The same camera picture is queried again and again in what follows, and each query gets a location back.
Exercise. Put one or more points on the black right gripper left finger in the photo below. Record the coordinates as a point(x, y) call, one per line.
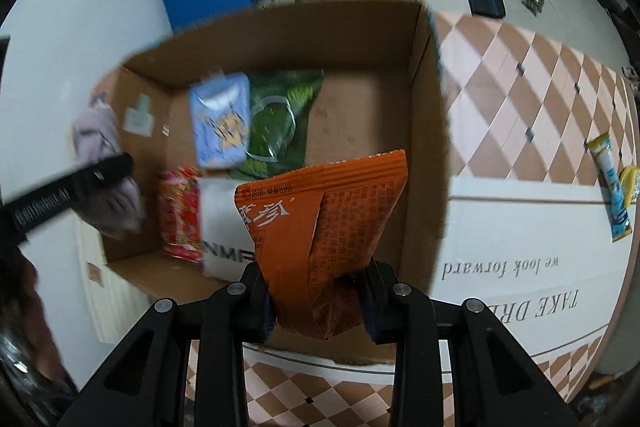
point(143, 381)

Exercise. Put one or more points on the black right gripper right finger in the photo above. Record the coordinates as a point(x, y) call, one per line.
point(494, 380)

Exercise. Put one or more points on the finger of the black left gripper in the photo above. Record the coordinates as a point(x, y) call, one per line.
point(28, 211)

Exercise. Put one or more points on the purple plush toy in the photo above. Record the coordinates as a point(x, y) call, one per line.
point(113, 206)

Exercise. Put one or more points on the white snack package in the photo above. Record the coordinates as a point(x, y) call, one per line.
point(227, 247)

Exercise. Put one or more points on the red snack bag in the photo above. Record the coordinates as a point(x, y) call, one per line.
point(179, 200)

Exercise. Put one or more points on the orange snack bag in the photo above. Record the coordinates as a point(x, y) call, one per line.
point(312, 226)

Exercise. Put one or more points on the blue bear snack bag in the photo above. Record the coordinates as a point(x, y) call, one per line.
point(220, 116)

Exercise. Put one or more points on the green snack bag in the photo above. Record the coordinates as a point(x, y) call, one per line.
point(280, 103)

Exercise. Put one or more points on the checkered round table mat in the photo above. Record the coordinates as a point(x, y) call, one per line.
point(504, 201)

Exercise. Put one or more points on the yellow snack packet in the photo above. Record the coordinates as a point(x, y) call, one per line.
point(630, 183)

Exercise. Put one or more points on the blue white stick packet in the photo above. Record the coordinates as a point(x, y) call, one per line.
point(602, 154)

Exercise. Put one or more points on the brown cardboard box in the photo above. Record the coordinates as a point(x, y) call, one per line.
point(380, 92)

